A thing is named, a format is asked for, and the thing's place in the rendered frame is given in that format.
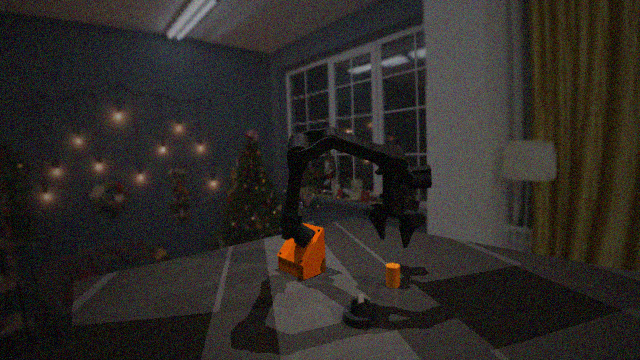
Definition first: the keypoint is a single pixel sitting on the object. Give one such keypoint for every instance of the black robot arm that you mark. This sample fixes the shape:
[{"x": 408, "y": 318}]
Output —
[{"x": 390, "y": 159}]

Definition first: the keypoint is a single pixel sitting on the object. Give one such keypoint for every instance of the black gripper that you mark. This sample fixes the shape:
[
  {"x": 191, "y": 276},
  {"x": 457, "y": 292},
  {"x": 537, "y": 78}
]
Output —
[{"x": 392, "y": 206}]

